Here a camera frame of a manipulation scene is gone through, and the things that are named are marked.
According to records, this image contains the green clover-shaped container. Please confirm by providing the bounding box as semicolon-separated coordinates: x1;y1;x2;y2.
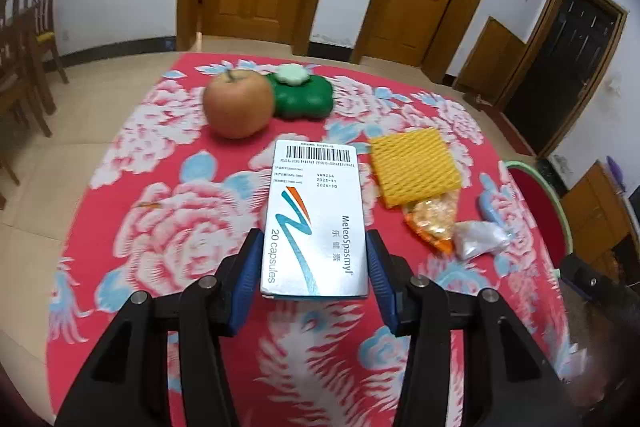
265;64;335;122

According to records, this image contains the red apple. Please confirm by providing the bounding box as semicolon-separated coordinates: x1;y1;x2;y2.
202;68;275;140

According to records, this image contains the orange snack packet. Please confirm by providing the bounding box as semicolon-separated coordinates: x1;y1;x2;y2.
404;191;463;256

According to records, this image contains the red floral tablecloth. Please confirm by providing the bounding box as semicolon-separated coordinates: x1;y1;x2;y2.
45;52;581;427

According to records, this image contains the dark entrance door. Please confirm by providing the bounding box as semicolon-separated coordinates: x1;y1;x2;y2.
502;0;618;155

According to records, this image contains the white medicine box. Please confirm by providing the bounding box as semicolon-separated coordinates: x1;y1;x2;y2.
260;139;370;300

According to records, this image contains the yellow foam net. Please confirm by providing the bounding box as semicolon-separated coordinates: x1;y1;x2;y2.
369;129;463;209

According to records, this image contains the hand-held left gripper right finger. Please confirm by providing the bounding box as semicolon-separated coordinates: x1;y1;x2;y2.
365;229;583;427

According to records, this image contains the low wooden shoe cabinet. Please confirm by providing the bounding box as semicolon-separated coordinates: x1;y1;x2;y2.
452;18;526;100

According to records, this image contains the red door mat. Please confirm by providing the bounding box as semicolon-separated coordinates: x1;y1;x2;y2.
497;112;537;158

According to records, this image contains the wooden side cabinet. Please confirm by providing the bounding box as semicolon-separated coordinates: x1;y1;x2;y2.
560;159;637;260

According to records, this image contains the purple object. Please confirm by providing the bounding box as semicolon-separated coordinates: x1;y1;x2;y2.
606;155;624;194

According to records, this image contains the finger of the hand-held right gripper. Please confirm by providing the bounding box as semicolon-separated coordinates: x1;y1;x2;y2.
557;253;633;308

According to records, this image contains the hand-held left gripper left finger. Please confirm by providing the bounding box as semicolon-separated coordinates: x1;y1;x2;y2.
54;228;264;427

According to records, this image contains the wooden chair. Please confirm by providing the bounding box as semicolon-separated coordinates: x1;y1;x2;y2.
0;0;53;138
24;0;70;85

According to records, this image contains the white plastic bag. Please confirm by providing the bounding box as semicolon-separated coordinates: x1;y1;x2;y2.
452;220;512;260

